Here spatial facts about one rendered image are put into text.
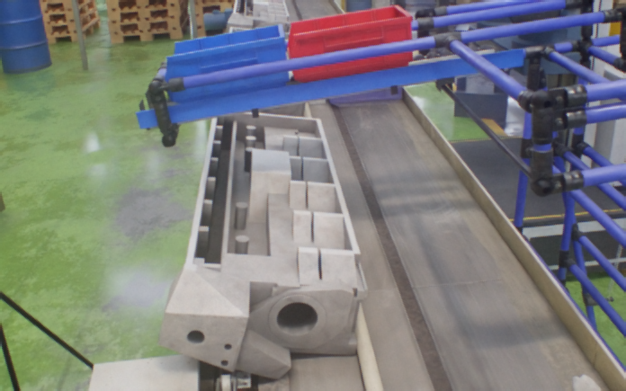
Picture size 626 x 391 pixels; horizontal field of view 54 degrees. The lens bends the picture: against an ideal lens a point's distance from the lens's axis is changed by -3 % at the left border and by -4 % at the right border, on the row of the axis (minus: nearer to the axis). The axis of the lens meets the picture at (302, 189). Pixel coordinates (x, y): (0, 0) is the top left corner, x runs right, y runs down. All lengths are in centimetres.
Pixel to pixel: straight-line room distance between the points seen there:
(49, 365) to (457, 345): 180
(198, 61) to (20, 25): 640
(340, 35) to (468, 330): 74
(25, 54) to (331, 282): 689
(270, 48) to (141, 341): 159
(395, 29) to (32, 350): 202
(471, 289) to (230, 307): 65
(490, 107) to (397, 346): 381
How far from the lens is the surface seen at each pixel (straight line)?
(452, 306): 153
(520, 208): 207
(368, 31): 153
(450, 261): 170
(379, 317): 148
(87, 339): 284
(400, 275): 164
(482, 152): 349
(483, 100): 505
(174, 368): 132
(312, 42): 152
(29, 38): 790
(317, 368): 135
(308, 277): 128
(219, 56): 152
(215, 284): 122
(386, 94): 291
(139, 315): 290
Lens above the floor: 164
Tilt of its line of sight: 25 degrees down
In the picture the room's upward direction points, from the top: 3 degrees counter-clockwise
